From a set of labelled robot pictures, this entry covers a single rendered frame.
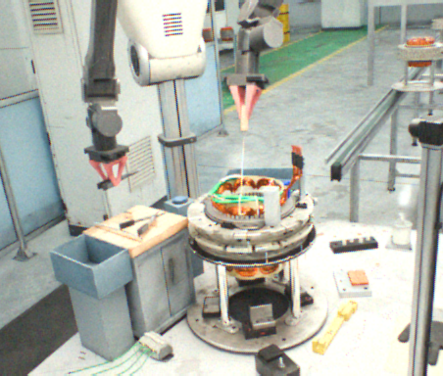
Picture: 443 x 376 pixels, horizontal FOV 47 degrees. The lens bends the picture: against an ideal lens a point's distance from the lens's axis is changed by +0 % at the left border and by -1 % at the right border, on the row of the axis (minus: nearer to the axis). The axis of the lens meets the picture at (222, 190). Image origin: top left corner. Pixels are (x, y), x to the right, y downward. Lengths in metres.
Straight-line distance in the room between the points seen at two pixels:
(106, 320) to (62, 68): 2.38
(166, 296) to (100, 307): 0.20
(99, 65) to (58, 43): 2.24
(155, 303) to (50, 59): 2.40
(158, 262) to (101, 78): 0.47
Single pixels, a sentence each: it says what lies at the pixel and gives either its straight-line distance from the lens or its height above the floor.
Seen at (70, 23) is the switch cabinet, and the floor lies 1.49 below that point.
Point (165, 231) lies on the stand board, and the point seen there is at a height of 1.06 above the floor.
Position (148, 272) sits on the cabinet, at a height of 0.97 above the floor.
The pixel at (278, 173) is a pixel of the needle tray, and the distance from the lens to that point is 1.66.
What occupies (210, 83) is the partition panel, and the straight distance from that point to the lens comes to 5.71.
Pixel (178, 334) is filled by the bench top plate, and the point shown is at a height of 0.78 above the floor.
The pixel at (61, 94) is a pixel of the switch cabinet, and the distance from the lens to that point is 3.52.
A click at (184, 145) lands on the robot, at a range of 1.69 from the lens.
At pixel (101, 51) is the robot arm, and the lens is 1.19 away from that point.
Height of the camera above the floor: 1.62
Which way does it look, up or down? 22 degrees down
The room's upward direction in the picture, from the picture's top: 5 degrees counter-clockwise
